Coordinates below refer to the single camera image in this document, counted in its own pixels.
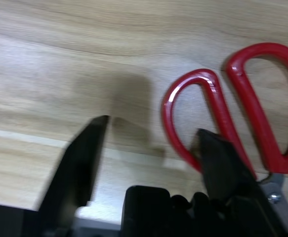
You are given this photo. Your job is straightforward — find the red handled scissors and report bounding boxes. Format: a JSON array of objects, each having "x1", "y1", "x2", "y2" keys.
[{"x1": 161, "y1": 42, "x2": 288, "y2": 205}]

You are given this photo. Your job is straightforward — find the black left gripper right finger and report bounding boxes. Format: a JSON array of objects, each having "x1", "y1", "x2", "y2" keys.
[{"x1": 198, "y1": 128, "x2": 288, "y2": 237}]

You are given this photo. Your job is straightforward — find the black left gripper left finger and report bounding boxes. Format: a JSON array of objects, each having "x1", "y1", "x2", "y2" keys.
[{"x1": 39, "y1": 115, "x2": 110, "y2": 215}]

